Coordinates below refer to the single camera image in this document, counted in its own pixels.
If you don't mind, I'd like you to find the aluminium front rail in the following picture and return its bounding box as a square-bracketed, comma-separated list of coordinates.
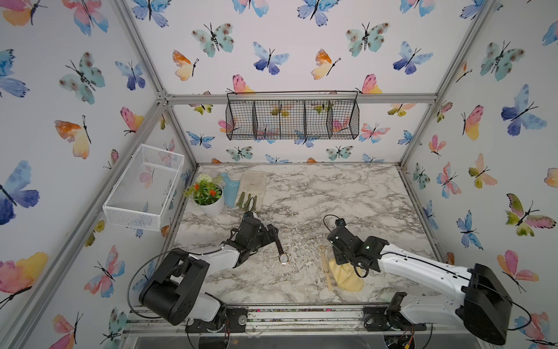
[121, 304, 480, 337]

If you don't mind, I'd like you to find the wooden stick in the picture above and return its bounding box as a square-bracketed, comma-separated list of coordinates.
[320, 246, 333, 292]

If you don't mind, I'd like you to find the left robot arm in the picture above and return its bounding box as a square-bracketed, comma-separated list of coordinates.
[139, 211, 280, 332]

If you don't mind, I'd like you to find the white mesh wall basket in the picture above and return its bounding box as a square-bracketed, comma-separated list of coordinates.
[103, 144, 185, 231]

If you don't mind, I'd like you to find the white pot with flowers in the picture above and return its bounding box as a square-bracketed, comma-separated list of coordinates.
[184, 173, 225, 215]

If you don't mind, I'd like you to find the beige green garden glove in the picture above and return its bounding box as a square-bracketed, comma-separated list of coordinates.
[233, 171, 267, 212]

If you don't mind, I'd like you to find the yellow cloth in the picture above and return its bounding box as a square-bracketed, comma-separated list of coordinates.
[328, 259, 364, 292]

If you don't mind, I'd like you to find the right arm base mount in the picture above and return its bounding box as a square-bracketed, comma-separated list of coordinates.
[363, 292, 427, 332]

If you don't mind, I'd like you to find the black wire wall basket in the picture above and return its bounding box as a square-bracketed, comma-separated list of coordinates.
[222, 91, 360, 141]

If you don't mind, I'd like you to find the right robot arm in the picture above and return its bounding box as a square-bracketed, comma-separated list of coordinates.
[328, 219, 513, 346]

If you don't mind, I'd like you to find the brown strap gold watch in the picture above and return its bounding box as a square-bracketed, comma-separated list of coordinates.
[276, 238, 289, 266]

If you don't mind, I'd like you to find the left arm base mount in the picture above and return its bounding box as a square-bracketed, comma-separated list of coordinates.
[186, 306, 248, 334]

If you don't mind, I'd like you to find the light blue scoop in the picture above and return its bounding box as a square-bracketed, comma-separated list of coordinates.
[220, 172, 240, 207]

